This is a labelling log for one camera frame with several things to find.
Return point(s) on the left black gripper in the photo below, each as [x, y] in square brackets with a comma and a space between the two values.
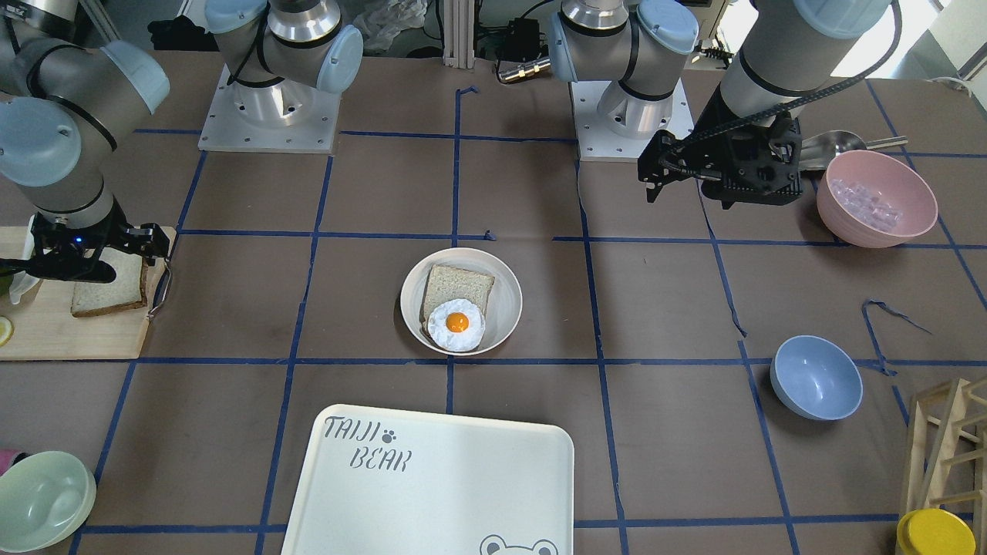
[710, 127]

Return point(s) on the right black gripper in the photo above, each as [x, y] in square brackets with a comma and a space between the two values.
[143, 238]

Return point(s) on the bread slice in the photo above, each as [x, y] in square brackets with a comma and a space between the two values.
[127, 290]
[445, 283]

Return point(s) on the cream round plate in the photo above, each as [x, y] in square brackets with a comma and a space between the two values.
[505, 302]

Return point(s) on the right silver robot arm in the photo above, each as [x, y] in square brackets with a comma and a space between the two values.
[67, 110]

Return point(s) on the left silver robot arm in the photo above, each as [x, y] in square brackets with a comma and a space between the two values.
[789, 53]

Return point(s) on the bread slice on plate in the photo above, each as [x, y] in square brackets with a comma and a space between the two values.
[445, 283]

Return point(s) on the wooden cutting board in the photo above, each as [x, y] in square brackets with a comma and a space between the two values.
[44, 330]

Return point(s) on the lemon half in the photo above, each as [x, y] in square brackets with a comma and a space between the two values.
[7, 329]

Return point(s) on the metal scoop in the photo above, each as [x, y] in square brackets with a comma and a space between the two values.
[817, 152]

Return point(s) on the pink cloth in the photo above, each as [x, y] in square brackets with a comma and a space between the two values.
[10, 457]

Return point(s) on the pink bowl with ice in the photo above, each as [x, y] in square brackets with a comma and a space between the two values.
[871, 200]

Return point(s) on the toy fried egg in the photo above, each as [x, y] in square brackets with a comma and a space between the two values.
[457, 325]

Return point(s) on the mint green bowl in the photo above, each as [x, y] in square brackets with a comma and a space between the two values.
[44, 499]

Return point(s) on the blue bowl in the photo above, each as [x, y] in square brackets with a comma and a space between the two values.
[816, 379]

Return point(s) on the cream bear tray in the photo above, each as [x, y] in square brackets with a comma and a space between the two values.
[388, 481]

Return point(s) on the wooden peg rack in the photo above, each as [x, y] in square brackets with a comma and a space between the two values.
[945, 451]

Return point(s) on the yellow cup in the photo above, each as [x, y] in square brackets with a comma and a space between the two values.
[934, 531]

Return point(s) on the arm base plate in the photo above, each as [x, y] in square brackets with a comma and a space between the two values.
[288, 117]
[632, 127]

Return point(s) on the aluminium frame post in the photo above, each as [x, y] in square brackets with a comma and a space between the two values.
[458, 24]

